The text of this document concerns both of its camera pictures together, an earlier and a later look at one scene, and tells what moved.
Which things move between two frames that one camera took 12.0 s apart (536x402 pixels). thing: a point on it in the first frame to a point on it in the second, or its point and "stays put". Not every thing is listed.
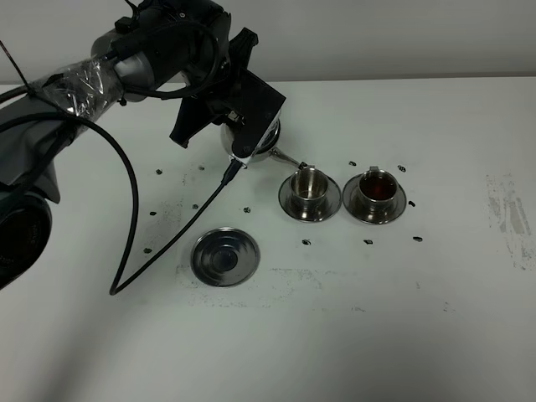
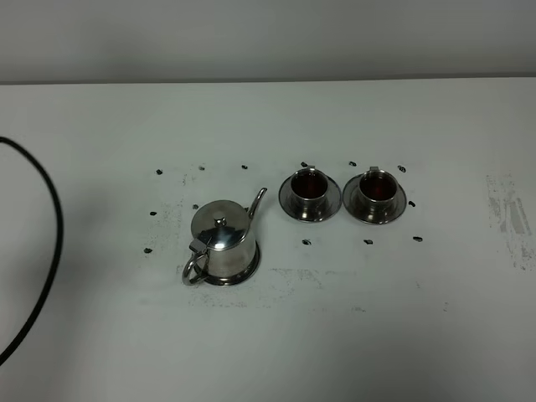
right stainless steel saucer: [352, 202] stays put
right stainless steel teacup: [377, 190] stays put
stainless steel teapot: [265, 149] to [224, 251]
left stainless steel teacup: [309, 188] stays put
